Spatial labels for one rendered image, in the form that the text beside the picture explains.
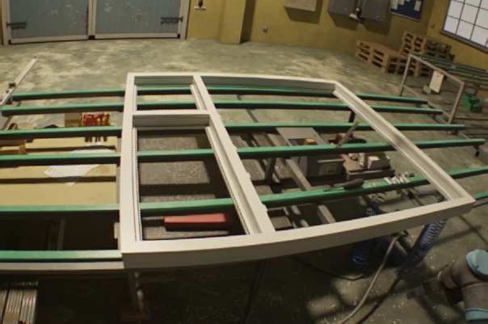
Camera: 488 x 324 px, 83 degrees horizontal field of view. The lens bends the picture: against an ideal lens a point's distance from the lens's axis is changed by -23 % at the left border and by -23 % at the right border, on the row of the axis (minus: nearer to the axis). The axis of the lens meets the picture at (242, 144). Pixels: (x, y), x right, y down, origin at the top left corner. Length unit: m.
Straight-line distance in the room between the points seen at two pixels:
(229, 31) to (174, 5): 1.27
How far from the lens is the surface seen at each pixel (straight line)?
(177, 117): 1.67
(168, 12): 7.24
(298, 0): 7.85
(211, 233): 1.51
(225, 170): 1.38
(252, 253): 1.04
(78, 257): 1.06
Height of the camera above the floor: 1.65
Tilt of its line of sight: 29 degrees down
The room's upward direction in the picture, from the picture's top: 9 degrees clockwise
